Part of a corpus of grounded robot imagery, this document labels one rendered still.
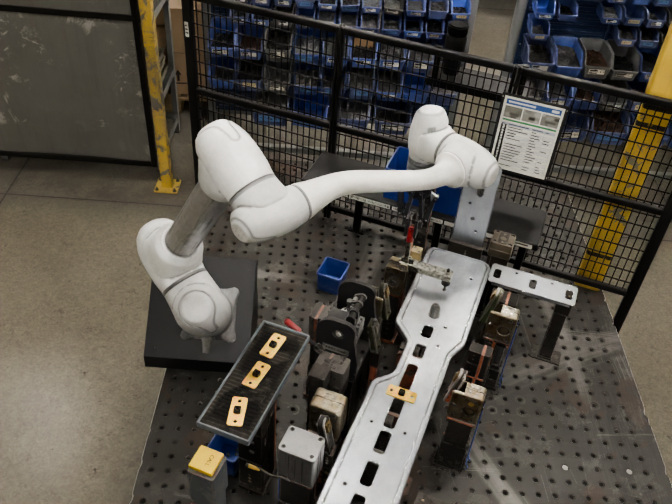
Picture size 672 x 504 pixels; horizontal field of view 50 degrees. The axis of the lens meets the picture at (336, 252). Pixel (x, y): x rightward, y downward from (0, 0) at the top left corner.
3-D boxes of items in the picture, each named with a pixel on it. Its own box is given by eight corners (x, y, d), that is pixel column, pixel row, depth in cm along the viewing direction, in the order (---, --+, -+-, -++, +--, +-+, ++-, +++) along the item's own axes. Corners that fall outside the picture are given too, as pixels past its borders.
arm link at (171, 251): (157, 303, 229) (121, 245, 231) (199, 281, 238) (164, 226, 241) (238, 192, 167) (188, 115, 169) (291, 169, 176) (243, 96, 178)
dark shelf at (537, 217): (536, 252, 254) (538, 246, 252) (300, 185, 275) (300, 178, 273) (546, 217, 270) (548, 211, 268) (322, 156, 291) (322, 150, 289)
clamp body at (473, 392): (465, 479, 218) (488, 408, 195) (426, 465, 221) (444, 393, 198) (472, 455, 225) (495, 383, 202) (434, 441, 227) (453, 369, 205)
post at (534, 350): (558, 365, 254) (582, 307, 236) (527, 356, 257) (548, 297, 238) (561, 353, 259) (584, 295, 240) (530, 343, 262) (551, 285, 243)
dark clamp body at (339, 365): (339, 463, 219) (349, 382, 194) (299, 448, 223) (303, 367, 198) (351, 436, 227) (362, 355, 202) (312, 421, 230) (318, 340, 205)
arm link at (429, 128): (398, 153, 209) (431, 174, 202) (405, 105, 199) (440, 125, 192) (423, 141, 214) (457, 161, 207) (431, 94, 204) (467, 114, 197)
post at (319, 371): (317, 465, 218) (324, 379, 192) (302, 459, 219) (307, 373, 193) (323, 451, 222) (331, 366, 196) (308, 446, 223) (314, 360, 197)
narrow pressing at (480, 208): (482, 248, 254) (503, 167, 231) (450, 239, 256) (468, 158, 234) (482, 247, 254) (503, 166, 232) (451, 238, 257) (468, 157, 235)
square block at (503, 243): (491, 321, 269) (513, 248, 245) (470, 315, 271) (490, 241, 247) (495, 307, 275) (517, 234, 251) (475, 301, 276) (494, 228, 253)
